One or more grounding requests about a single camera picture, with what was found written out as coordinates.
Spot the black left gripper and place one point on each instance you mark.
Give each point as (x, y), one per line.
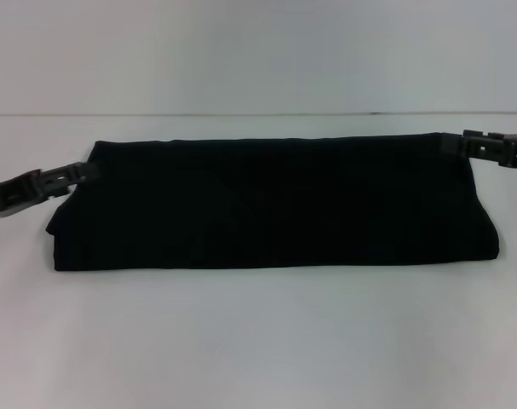
(11, 196)

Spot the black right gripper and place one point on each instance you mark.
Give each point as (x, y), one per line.
(515, 151)

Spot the black shirt with FREE print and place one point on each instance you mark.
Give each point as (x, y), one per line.
(262, 204)

